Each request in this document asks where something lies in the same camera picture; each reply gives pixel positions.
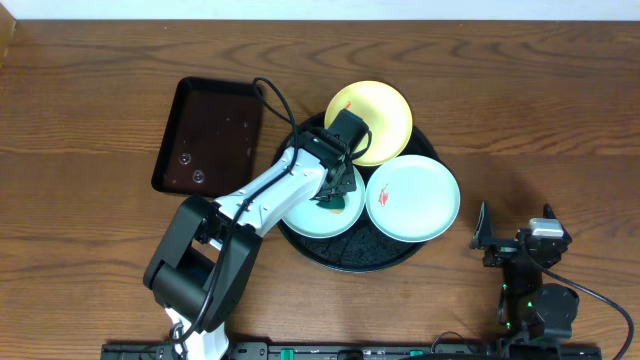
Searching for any dark rectangular water tray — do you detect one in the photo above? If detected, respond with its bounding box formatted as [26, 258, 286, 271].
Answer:
[151, 76, 263, 198]

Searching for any round black tray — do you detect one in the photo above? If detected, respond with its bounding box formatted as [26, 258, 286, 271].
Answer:
[277, 112, 444, 273]

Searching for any green and yellow sponge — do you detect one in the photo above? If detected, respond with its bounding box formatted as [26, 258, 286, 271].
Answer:
[316, 196, 346, 214]

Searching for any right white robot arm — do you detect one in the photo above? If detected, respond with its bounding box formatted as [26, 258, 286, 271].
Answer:
[470, 202, 579, 358]

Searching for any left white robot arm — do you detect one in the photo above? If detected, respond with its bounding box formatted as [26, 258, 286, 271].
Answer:
[143, 130, 370, 359]

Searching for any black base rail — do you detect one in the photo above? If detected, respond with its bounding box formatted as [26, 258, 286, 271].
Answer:
[99, 339, 604, 360]

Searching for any yellow plate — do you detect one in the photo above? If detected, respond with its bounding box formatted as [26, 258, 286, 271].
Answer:
[324, 81, 413, 167]

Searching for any light green plate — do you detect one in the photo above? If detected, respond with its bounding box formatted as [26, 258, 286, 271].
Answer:
[365, 155, 461, 243]
[283, 169, 365, 239]

